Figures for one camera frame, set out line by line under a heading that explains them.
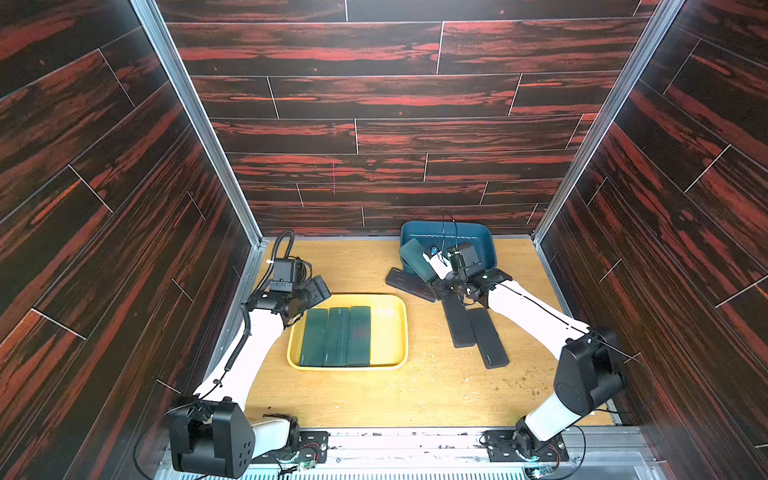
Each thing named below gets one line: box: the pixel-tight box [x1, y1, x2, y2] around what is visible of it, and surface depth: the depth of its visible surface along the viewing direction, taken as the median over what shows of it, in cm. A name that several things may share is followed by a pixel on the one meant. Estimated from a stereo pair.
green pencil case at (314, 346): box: [300, 309, 329, 367], surface depth 91 cm
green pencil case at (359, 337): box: [347, 306, 371, 367], surface depth 93 cm
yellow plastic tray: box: [287, 294, 408, 371], surface depth 95 cm
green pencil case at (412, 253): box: [400, 238, 437, 283], surface depth 90 cm
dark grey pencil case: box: [441, 293, 477, 348], surface depth 95 cm
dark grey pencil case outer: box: [466, 307, 510, 370], surface depth 92 cm
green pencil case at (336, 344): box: [323, 307, 351, 367], surface depth 92 cm
